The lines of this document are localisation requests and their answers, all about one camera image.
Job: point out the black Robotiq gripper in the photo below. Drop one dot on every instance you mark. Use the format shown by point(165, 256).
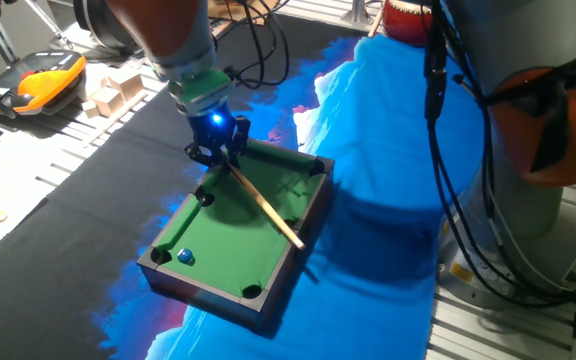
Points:
point(213, 130)

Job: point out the wooden pool cue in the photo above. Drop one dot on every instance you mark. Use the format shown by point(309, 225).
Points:
point(262, 200)

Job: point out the blue pool ball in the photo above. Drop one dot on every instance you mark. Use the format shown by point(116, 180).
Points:
point(185, 256)

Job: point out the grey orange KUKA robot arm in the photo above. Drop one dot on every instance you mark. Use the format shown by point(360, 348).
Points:
point(528, 40)

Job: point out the mini green pool table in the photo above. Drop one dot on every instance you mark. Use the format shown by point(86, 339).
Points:
point(228, 250)

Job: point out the yellow pool ball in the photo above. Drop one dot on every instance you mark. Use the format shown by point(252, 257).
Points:
point(0, 216)

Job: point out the wooden blocks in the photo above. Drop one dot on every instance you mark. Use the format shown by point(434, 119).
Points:
point(118, 117)

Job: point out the large wooden cube block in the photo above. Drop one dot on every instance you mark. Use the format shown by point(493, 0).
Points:
point(127, 86)

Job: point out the medium wooden cube block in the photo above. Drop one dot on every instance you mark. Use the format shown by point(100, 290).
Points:
point(108, 101)

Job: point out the small wooden block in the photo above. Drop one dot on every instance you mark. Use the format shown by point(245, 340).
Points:
point(90, 109)
point(104, 83)

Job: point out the blue black printed cloth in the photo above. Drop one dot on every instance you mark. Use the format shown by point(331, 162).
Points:
point(378, 150)

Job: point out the black round fan housing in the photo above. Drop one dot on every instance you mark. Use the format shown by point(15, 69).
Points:
point(93, 20)

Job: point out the orange black teach pendant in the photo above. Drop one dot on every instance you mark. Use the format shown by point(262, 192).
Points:
point(43, 82)

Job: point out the wooden drumstick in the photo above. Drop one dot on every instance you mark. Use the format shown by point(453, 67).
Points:
point(375, 24)

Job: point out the thin metal tripod leg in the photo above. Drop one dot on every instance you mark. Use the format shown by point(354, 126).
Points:
point(48, 24)

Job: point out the red drum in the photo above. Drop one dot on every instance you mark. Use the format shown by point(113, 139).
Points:
point(408, 25)

